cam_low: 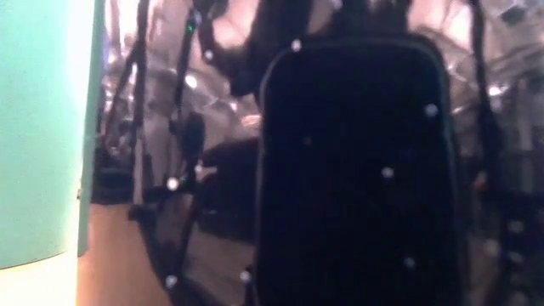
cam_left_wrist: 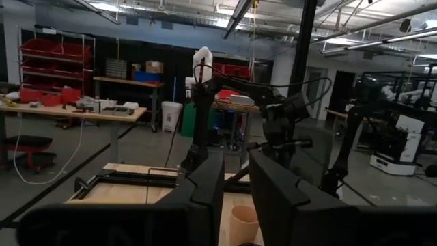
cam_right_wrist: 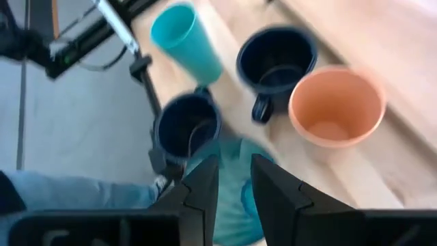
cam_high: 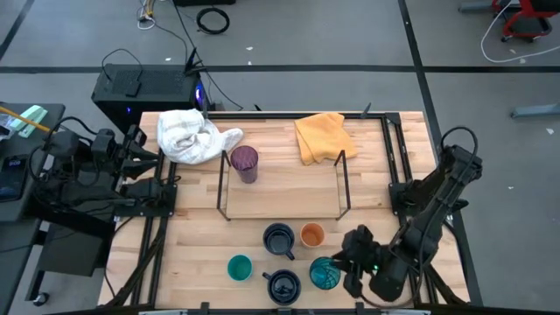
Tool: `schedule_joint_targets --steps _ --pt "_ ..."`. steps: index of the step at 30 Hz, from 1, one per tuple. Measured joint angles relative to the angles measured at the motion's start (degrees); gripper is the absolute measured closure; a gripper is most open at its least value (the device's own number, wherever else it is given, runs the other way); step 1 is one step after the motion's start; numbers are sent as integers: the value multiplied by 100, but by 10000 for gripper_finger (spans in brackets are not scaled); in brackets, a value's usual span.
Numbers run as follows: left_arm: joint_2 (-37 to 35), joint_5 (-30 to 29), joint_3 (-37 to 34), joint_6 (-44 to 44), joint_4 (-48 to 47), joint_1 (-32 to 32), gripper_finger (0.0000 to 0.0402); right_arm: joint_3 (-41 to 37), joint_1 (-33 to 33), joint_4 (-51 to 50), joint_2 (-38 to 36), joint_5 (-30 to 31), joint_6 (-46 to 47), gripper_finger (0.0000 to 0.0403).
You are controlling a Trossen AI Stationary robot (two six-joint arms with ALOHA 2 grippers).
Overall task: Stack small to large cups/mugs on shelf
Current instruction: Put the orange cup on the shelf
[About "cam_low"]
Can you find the plain green plastic cup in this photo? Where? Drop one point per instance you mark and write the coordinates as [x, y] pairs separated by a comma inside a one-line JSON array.
[[34, 127]]

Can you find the dark blue speckled enamel mug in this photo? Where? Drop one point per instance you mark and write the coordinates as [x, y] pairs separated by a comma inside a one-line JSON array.
[[357, 170]]

